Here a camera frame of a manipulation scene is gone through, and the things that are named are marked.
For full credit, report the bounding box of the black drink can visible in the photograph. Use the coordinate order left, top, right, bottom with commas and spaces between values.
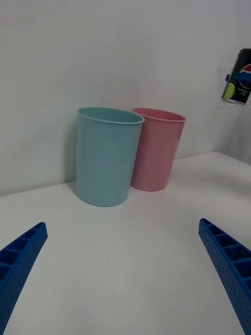
221, 48, 251, 106

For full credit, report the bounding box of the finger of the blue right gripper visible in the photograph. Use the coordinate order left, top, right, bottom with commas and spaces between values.
225, 72, 251, 82

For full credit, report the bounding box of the pale blue plastic bin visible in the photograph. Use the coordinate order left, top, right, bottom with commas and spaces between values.
75, 106, 145, 208

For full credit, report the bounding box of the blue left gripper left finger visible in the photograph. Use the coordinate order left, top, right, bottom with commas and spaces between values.
0, 221, 49, 335

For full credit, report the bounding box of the pink plastic bin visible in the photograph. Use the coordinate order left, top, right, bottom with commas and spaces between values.
130, 107, 187, 192

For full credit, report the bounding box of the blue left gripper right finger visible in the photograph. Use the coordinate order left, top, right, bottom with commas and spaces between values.
198, 218, 251, 335

